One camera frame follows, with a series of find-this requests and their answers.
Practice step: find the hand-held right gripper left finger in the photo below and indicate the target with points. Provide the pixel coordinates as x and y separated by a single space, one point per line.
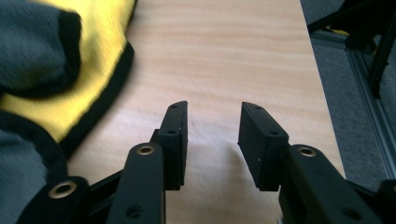
174 146

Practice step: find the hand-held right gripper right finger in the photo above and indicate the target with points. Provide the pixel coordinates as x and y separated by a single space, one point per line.
260 146

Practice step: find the dark cloth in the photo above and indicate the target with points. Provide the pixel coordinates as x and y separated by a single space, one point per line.
37 62

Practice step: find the black metal stand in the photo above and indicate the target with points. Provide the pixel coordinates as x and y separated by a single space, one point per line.
381 53

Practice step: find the aluminium floor rail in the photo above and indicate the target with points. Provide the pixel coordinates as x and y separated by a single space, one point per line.
370 102

